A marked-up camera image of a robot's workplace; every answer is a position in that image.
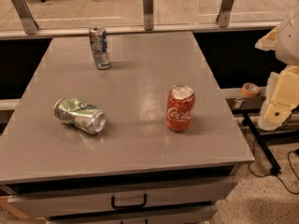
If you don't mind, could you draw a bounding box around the right metal railing bracket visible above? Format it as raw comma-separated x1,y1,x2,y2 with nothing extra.
216,0,235,28

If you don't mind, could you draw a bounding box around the upper grey drawer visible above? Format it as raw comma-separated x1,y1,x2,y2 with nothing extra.
8,176,237,217

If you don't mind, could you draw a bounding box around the left metal railing bracket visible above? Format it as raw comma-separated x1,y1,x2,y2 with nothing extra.
11,0,39,35

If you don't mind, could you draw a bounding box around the metal railing bracket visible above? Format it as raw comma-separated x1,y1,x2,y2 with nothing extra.
216,0,235,28
11,0,39,35
143,0,154,30

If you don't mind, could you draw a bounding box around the grey drawer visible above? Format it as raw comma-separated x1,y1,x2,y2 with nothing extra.
46,205,217,224
8,176,237,217

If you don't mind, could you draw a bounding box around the blue silver soda can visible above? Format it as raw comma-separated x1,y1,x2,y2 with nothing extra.
89,27,110,70

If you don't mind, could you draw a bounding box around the black drawer handle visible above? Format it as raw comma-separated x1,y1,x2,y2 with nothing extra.
110,194,148,210

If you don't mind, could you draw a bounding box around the green crushed soda can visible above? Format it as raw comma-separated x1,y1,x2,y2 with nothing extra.
53,98,106,134

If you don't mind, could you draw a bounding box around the red Coca-Cola can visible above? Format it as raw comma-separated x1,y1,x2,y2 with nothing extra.
166,85,195,132

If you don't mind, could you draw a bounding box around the orange tape roll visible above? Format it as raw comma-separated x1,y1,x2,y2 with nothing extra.
241,83,260,98

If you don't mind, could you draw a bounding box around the middle metal railing bracket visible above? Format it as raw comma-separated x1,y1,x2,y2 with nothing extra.
143,0,154,30

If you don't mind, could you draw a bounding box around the black metal table leg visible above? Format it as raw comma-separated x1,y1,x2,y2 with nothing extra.
242,113,280,175

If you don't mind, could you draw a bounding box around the lower grey drawer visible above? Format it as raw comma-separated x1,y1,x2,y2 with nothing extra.
46,205,217,224

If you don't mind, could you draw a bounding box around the black floor cable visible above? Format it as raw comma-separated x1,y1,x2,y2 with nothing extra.
247,137,299,196

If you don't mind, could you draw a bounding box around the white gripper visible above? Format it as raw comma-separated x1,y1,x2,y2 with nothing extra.
255,4,299,131

